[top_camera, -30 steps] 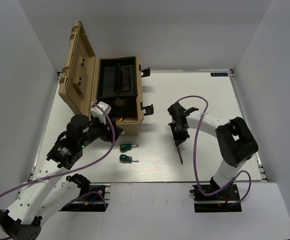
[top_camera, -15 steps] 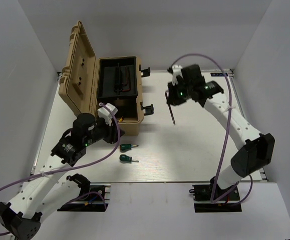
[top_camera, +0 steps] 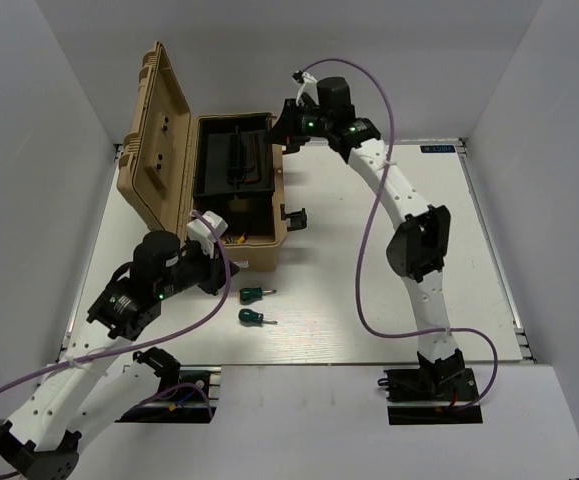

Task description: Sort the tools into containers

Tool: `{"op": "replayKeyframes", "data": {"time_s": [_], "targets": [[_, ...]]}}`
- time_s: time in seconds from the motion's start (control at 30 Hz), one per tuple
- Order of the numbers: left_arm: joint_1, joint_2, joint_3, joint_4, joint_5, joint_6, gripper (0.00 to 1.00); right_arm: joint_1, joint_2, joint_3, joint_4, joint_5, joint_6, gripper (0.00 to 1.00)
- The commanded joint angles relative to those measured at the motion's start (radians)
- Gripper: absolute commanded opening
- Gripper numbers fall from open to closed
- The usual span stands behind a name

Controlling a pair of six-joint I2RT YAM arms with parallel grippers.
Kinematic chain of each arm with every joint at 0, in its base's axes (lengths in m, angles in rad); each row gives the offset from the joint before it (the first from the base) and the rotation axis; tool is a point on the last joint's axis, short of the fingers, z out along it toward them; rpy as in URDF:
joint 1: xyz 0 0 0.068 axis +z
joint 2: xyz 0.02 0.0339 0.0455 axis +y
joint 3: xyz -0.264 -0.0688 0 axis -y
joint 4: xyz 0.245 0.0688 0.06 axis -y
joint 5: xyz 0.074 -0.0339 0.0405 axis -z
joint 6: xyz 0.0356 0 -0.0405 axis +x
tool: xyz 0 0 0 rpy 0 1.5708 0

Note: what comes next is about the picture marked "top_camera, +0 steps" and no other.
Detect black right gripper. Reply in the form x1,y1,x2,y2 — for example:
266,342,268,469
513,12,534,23
264,98,333,147

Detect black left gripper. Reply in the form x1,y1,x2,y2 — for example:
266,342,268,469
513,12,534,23
157,235,241,299

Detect green stubby screwdriver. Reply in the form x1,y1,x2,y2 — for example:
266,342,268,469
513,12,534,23
239,287,277,305
238,308,278,327

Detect yellow black pliers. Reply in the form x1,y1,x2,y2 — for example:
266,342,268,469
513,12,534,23
221,232,248,245

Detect tan plastic toolbox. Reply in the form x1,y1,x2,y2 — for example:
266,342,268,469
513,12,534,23
117,42,307,272

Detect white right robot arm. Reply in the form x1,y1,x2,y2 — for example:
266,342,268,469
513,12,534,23
267,71,465,400

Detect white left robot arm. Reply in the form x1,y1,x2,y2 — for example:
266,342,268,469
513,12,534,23
0,217,238,479

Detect black toolbox inner tray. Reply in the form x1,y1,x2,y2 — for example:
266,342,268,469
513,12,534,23
193,112,275,201

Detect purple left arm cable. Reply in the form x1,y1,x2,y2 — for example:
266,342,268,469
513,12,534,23
0,214,235,476

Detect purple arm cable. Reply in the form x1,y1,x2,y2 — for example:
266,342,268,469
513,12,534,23
303,58,499,412
0,214,235,476

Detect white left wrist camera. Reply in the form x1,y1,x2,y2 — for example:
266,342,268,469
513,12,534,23
186,210,228,259

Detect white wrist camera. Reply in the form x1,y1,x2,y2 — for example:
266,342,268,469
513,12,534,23
292,70,318,105
186,210,228,259

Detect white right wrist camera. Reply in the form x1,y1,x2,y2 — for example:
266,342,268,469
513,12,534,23
292,70,318,105

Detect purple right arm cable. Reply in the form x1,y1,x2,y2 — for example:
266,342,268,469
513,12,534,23
303,58,499,412

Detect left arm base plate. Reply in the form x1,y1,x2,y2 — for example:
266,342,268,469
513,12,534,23
117,367,221,424

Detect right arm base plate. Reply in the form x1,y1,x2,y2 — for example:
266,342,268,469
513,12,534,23
377,368,483,426

